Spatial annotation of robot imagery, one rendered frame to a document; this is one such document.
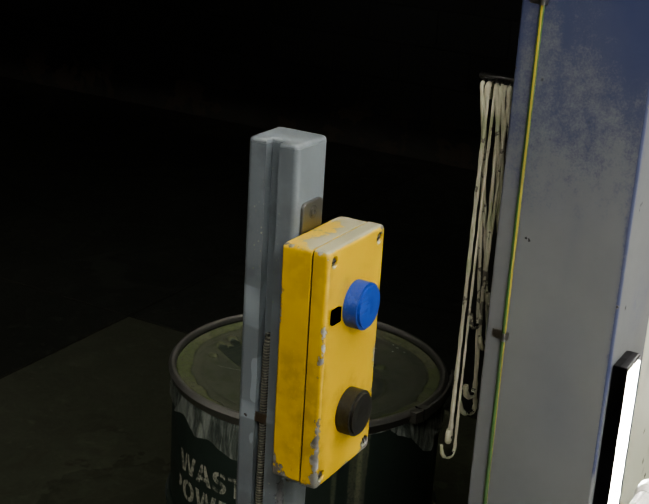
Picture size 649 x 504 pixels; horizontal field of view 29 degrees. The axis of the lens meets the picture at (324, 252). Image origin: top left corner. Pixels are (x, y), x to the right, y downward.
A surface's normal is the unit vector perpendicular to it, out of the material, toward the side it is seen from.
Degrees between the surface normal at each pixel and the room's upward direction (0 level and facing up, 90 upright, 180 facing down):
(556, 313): 90
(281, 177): 90
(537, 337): 90
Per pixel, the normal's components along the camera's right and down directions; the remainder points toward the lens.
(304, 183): 0.87, 0.22
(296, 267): -0.50, 0.26
